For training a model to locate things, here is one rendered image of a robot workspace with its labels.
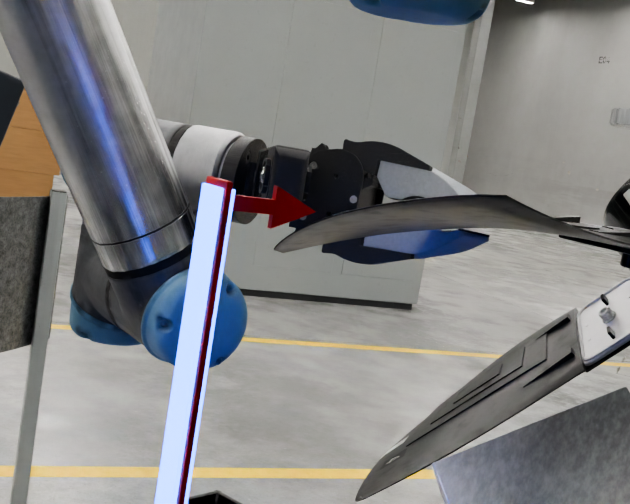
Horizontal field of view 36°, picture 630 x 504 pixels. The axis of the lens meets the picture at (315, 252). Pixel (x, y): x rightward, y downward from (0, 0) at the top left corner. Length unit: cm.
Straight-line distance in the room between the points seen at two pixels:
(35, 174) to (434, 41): 357
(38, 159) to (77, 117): 789
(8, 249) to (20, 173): 606
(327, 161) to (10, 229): 181
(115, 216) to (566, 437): 35
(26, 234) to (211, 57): 421
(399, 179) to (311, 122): 614
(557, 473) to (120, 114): 38
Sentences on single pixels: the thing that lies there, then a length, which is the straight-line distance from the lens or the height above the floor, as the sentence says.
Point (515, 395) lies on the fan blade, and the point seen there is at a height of 104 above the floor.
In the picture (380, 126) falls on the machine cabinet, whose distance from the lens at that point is 709.
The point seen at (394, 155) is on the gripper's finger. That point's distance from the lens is 73.
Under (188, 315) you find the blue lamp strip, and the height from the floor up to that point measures 112.
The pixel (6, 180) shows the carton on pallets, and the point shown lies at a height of 41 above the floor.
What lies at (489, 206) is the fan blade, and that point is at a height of 120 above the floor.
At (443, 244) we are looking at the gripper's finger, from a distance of 71.
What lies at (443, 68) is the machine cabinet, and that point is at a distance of 732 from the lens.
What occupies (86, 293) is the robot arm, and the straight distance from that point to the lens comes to 82.
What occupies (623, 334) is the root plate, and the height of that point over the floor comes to 111.
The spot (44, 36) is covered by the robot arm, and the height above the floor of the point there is 126.
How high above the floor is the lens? 122
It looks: 7 degrees down
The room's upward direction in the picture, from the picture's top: 9 degrees clockwise
